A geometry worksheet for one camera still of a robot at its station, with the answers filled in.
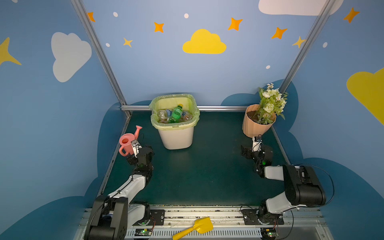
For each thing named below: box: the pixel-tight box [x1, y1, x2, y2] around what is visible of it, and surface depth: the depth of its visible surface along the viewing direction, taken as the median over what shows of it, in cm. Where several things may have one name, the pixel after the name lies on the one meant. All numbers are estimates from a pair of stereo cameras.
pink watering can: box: [119, 125, 143, 157], surface depth 94 cm
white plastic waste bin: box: [158, 126, 195, 150], surface depth 94 cm
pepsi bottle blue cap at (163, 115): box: [157, 109, 172, 123], surface depth 91 cm
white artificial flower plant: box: [254, 83, 289, 125], surface depth 93 cm
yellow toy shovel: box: [172, 217, 214, 240], surface depth 73 cm
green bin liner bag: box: [149, 93, 201, 131], surface depth 90 cm
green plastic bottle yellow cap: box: [169, 103, 183, 124], surface depth 92 cm
